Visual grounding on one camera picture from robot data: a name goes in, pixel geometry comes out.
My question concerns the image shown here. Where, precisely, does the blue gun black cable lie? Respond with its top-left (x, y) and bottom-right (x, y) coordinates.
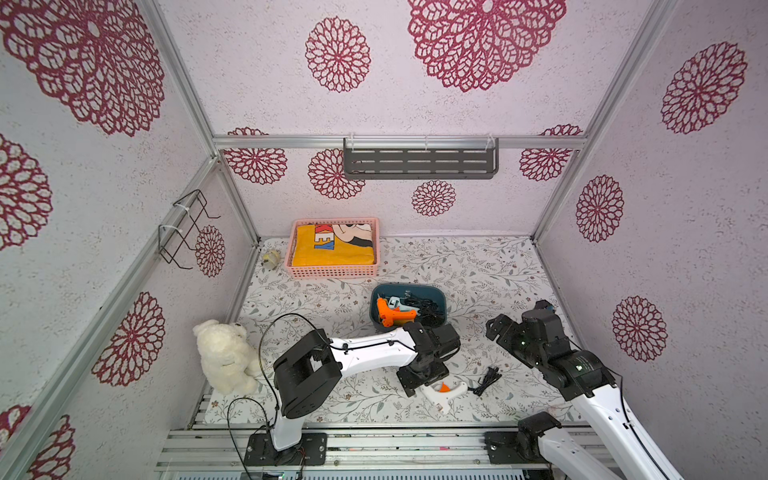
top-left (401, 291), bottom-right (446, 328)

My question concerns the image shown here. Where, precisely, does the white hot glue gun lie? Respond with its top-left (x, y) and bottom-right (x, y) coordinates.
top-left (418, 382), bottom-right (469, 415)

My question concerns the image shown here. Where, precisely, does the orange hot glue gun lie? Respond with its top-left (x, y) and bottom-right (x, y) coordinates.
top-left (376, 297), bottom-right (419, 328)

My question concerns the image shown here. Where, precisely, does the white gun black cable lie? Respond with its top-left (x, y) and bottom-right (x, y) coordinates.
top-left (467, 365), bottom-right (504, 398)

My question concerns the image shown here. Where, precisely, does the light blue hot glue gun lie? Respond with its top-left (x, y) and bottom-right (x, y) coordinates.
top-left (387, 296), bottom-right (417, 312)

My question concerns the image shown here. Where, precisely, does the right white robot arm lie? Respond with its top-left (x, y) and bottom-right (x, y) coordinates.
top-left (485, 300), bottom-right (682, 479)

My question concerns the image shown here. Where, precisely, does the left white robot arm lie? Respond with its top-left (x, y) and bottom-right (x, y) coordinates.
top-left (270, 322), bottom-right (461, 452)

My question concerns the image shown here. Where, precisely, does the teal plastic storage box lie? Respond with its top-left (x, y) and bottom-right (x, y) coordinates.
top-left (369, 283), bottom-right (447, 332)

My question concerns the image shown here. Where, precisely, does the pink plastic basket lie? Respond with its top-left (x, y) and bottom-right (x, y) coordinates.
top-left (284, 217), bottom-right (380, 279)

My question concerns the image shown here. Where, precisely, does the yellow folded cloth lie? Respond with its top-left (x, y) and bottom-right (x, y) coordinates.
top-left (292, 223), bottom-right (375, 267)

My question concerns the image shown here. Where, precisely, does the small beige toy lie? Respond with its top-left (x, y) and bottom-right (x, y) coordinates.
top-left (261, 249), bottom-right (282, 270)

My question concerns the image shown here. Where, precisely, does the white plush bear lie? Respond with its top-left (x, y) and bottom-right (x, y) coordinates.
top-left (192, 319), bottom-right (259, 395)

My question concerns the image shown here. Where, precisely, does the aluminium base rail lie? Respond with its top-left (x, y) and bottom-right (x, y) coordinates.
top-left (152, 395), bottom-right (625, 480)

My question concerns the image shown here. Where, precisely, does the grey wall shelf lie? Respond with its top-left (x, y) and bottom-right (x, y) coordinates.
top-left (342, 137), bottom-right (499, 180)

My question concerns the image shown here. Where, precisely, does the black wire wall rack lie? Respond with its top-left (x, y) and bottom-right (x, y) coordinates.
top-left (156, 189), bottom-right (220, 270)

